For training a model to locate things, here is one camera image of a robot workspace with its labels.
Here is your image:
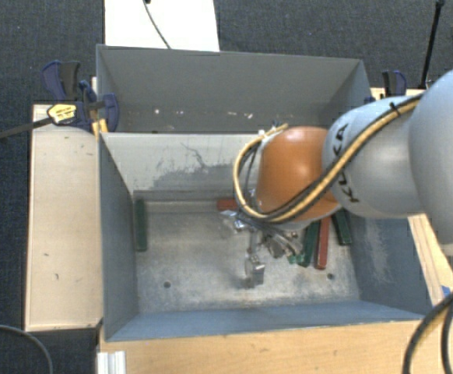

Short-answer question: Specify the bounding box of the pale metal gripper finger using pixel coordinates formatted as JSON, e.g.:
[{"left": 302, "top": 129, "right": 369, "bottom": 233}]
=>
[
  {"left": 250, "top": 255, "right": 267, "bottom": 289},
  {"left": 243, "top": 253, "right": 253, "bottom": 288}
]

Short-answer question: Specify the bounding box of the dark green flat block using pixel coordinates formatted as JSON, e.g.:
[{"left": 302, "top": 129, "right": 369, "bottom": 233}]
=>
[
  {"left": 330, "top": 210, "right": 353, "bottom": 246},
  {"left": 287, "top": 221, "right": 321, "bottom": 268},
  {"left": 133, "top": 198, "right": 149, "bottom": 252}
]

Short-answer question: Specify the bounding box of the grey metal bin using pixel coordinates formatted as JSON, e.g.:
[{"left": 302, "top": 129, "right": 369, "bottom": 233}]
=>
[{"left": 95, "top": 44, "right": 434, "bottom": 343}]

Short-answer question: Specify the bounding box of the pale wood flat board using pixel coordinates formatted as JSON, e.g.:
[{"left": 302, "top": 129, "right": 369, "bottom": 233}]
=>
[{"left": 24, "top": 104, "right": 105, "bottom": 332}]

